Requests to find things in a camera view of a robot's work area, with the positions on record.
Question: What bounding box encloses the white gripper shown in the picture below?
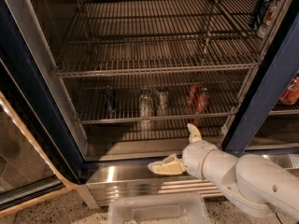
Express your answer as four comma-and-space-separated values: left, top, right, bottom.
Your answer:
148, 123, 217, 179

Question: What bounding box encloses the silver green 7up can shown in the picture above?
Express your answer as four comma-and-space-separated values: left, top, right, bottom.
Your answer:
155, 89, 168, 116

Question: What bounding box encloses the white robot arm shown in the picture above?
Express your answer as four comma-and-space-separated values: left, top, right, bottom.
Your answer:
149, 124, 299, 220

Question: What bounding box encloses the red can front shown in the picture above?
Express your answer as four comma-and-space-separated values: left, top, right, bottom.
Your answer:
195, 87, 209, 113

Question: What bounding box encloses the red can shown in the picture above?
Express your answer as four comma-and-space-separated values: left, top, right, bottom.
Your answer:
195, 87, 209, 113
187, 83, 199, 105

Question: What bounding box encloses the red can rear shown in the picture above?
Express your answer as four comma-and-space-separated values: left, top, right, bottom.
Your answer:
187, 83, 199, 105

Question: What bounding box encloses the steel fridge base grille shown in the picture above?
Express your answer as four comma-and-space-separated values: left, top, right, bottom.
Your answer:
85, 152, 299, 207

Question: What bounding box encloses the dark blue can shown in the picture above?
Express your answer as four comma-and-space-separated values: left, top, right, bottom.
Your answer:
104, 88, 116, 111

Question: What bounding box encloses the orange can right compartment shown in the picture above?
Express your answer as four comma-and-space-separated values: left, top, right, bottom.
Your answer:
279, 76, 299, 105

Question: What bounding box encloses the glass fridge door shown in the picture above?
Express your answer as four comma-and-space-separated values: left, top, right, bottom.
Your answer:
0, 59, 78, 217

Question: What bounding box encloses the blue can upper shelf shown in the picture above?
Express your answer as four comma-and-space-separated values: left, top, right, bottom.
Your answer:
249, 0, 274, 30

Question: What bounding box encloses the white can upper shelf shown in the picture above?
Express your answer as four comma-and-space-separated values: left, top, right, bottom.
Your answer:
257, 0, 281, 38

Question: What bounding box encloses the clear plastic bin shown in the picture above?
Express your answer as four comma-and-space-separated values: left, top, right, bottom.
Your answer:
107, 192, 209, 224

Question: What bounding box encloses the clear glass bottle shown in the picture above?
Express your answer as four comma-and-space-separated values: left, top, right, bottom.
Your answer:
139, 89, 153, 122

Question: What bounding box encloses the lower wire shelf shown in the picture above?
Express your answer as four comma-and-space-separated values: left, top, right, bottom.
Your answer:
65, 70, 247, 125

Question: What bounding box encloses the wire shelf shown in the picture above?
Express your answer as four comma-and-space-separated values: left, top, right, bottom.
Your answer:
55, 0, 261, 77
65, 70, 247, 125

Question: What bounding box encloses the blue fridge centre post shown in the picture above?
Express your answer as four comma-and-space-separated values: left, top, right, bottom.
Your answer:
221, 0, 299, 156

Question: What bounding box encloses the upper wire shelf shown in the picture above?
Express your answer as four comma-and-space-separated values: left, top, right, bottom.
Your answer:
55, 0, 261, 77

